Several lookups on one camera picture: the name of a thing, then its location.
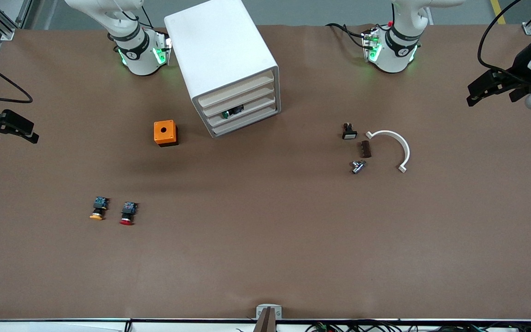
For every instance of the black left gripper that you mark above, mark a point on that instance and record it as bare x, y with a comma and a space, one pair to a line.
522, 68

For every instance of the green push button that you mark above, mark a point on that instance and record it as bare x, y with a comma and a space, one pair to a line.
232, 112

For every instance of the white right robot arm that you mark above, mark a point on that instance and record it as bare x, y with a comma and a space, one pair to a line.
138, 50

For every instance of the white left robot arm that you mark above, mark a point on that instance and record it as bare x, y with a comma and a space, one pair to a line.
394, 50

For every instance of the yellow push button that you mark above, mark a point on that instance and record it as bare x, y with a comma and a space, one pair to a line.
99, 206

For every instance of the red push button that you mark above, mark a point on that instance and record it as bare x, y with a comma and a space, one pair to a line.
128, 213

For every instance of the white capped black push button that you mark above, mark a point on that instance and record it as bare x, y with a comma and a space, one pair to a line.
349, 133

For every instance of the orange box with hole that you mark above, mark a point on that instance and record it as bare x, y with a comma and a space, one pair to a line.
164, 131

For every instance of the brown rectangular block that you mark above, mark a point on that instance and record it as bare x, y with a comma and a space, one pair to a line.
366, 149

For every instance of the small silver black connector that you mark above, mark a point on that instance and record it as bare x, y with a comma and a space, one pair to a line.
357, 166

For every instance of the white curved bracket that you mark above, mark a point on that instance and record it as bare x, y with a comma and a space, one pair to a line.
401, 140

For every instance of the white table edge rail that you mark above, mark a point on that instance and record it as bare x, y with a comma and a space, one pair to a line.
62, 325

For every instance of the grey metal edge bracket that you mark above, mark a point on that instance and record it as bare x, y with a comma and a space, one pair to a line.
268, 313

